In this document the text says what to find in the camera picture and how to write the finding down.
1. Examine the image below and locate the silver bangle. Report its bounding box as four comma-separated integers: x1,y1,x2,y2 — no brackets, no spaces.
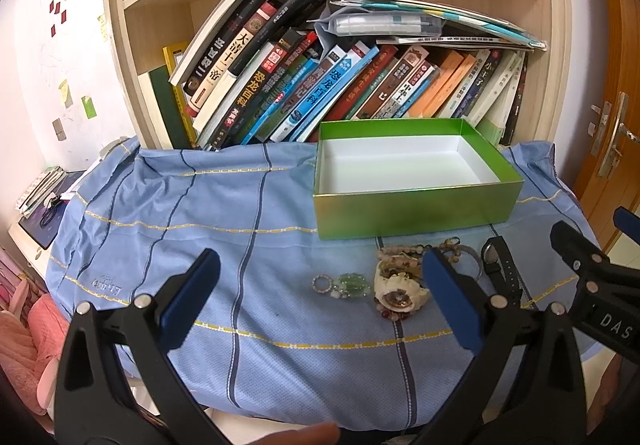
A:
454,245,484,283

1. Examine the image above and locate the brown wooden bead bracelet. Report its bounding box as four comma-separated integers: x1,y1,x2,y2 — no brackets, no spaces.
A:
424,236,464,271

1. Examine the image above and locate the pink bead bracelet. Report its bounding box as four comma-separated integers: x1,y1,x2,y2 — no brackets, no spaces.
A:
375,243,432,276

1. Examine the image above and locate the green jade bracelet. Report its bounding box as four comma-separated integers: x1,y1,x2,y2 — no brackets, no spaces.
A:
330,271,372,301

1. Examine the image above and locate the person hand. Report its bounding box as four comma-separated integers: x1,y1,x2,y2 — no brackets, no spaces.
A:
250,422,341,445

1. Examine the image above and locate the brown wooden door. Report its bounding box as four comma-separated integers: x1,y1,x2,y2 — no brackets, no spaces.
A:
575,0,639,250

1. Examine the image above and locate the pink cloth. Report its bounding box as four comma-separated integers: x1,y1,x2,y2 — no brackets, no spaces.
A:
1,275,70,431

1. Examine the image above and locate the dark blue notebook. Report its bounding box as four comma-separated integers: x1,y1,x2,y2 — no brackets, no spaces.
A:
17,167,84,249

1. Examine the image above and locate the blue striped cloth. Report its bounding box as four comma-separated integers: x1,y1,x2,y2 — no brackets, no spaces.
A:
45,135,601,431

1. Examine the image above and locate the green cardboard box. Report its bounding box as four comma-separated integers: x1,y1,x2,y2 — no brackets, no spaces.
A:
314,119,524,240

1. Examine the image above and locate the stack of flat magazines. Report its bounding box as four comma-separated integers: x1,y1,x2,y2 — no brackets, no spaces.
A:
312,0,548,52

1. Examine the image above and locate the row of leaning books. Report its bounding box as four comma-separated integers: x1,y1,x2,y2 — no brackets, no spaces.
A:
139,0,530,152

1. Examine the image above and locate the silver door handle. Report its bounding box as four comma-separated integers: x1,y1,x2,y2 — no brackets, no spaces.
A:
591,92,639,179

